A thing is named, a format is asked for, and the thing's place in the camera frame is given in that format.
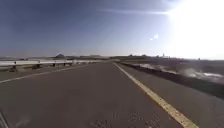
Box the distant low buildings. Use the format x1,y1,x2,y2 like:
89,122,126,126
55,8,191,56
53,53,168,61

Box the grey asphalt road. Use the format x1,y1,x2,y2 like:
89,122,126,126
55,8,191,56
0,61,224,128

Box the white guardrail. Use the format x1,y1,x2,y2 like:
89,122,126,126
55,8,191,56
0,59,104,73

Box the water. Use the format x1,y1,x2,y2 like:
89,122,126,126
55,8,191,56
137,59,224,84

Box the dark low kerb wall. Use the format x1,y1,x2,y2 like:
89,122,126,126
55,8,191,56
119,61,224,100

